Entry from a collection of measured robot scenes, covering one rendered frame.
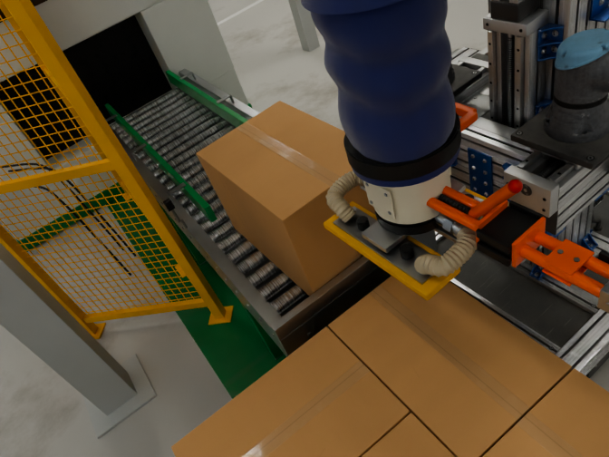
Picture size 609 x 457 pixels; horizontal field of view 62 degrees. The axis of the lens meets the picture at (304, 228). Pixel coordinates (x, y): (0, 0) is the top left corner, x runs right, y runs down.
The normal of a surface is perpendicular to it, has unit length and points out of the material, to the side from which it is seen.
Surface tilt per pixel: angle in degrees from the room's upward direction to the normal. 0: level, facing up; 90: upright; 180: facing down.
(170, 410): 0
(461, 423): 0
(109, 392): 90
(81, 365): 90
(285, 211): 0
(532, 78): 90
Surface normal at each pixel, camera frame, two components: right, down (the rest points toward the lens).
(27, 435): -0.27, -0.70
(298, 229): 0.58, 0.43
